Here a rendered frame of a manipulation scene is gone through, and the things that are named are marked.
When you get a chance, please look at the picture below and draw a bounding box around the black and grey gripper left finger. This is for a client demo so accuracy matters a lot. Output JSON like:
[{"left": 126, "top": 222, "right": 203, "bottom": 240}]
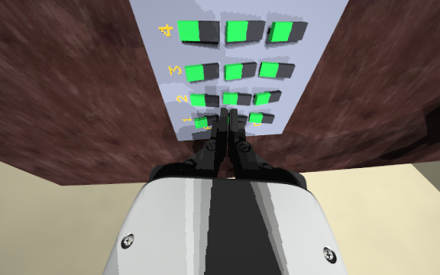
[{"left": 149, "top": 108, "right": 228, "bottom": 181}]

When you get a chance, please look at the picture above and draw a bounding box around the grey switch panel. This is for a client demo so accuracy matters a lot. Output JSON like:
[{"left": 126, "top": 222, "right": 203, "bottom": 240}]
[{"left": 129, "top": 0, "right": 349, "bottom": 141}]

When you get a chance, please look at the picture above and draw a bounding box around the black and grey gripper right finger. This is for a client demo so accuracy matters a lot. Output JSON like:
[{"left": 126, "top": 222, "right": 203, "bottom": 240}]
[{"left": 228, "top": 108, "right": 307, "bottom": 189}]

